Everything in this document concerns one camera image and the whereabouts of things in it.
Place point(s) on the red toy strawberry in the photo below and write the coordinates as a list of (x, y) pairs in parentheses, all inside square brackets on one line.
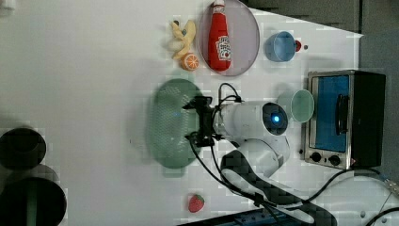
[(196, 203)]

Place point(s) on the purple oval plate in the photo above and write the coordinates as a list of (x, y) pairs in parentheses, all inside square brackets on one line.
[(244, 36)]

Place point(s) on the black toaster oven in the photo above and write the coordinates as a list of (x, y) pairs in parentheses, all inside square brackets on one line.
[(346, 128)]

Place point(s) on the red plush ketchup bottle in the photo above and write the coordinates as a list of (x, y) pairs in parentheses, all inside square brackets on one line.
[(219, 46)]

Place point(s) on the green plastic strainer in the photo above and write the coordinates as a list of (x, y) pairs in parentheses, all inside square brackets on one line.
[(169, 123)]

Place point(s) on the red toy tomato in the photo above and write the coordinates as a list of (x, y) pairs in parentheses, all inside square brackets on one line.
[(298, 45)]

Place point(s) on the green mug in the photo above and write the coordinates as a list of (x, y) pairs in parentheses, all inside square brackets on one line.
[(298, 105)]

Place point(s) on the small black cylinder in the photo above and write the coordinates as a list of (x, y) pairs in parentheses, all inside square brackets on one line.
[(22, 149)]

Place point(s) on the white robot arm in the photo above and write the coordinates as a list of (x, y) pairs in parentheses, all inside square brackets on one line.
[(257, 131)]

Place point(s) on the large black cylinder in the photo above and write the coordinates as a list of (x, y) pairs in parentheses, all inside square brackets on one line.
[(32, 202)]

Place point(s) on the yellow plush banana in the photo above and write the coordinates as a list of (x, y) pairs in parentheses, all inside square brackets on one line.
[(182, 39)]

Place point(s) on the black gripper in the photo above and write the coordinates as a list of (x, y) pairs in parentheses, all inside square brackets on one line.
[(204, 136)]

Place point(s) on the orange slice toy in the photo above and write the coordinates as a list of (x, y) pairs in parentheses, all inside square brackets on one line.
[(190, 62)]

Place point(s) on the blue cup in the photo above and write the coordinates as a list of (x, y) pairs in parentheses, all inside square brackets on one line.
[(280, 47)]

